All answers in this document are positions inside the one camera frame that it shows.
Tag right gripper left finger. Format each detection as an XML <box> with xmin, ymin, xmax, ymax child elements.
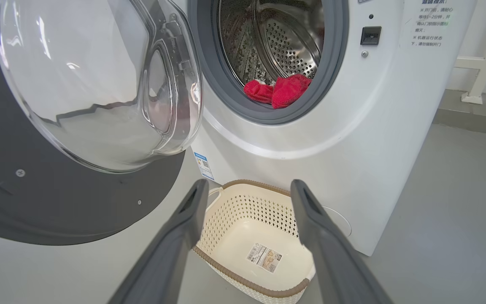
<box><xmin>108</xmin><ymin>179</ymin><xmax>210</xmax><ymax>304</ymax></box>

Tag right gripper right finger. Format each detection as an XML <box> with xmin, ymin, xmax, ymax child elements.
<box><xmin>290</xmin><ymin>179</ymin><xmax>392</xmax><ymax>304</ymax></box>

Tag black round glass washer door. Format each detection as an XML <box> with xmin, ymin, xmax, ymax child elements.
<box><xmin>0</xmin><ymin>0</ymin><xmax>203</xmax><ymax>246</ymax></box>

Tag red and white jersey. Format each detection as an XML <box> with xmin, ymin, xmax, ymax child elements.
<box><xmin>243</xmin><ymin>74</ymin><xmax>312</xmax><ymax>109</ymax></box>

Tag cream basket with brown rim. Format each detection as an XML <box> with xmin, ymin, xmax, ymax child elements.
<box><xmin>192</xmin><ymin>179</ymin><xmax>316</xmax><ymax>304</ymax></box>

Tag white front-load washing machine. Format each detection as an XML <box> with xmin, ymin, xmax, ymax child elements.
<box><xmin>171</xmin><ymin>0</ymin><xmax>478</xmax><ymax>257</ymax></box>

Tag grey rubber door gasket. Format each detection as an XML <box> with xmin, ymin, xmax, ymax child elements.
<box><xmin>187</xmin><ymin>0</ymin><xmax>350</xmax><ymax>125</ymax></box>

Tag stainless steel washing machine drum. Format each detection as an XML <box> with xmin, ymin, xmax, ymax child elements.
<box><xmin>218</xmin><ymin>0</ymin><xmax>326</xmax><ymax>87</ymax></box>

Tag black door lock slot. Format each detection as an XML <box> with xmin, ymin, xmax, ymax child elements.
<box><xmin>360</xmin><ymin>26</ymin><xmax>382</xmax><ymax>46</ymax></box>

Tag round white filter cover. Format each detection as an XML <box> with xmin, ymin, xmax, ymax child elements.
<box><xmin>321</xmin><ymin>206</ymin><xmax>352</xmax><ymax>237</ymax></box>

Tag white barcode product sticker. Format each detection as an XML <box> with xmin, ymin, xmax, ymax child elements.
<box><xmin>246</xmin><ymin>243</ymin><xmax>283</xmax><ymax>274</ymax></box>

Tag blue energy label sticker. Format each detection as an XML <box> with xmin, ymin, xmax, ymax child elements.
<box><xmin>193</xmin><ymin>151</ymin><xmax>215</xmax><ymax>181</ymax></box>

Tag white metal frame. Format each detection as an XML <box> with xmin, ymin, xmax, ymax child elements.
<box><xmin>454</xmin><ymin>0</ymin><xmax>486</xmax><ymax>105</ymax></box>

